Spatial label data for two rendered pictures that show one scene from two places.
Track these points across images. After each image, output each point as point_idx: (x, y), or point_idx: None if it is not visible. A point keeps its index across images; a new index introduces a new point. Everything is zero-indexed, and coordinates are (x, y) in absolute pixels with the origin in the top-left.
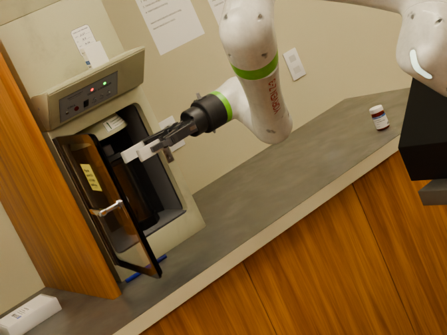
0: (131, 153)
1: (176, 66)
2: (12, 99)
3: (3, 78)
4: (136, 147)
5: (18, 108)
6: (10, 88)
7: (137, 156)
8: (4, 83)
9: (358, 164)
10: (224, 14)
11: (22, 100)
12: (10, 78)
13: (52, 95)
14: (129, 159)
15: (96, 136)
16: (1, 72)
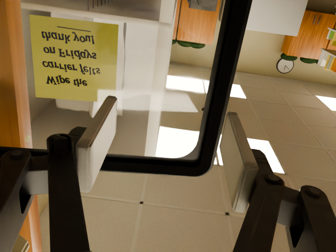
0: (108, 134)
1: None
2: (38, 211)
3: (39, 241)
4: (101, 157)
5: (36, 200)
6: (37, 228)
7: (105, 120)
8: (40, 233)
9: None
10: None
11: (30, 217)
12: (34, 245)
13: (20, 248)
14: (113, 111)
15: (206, 171)
16: (40, 248)
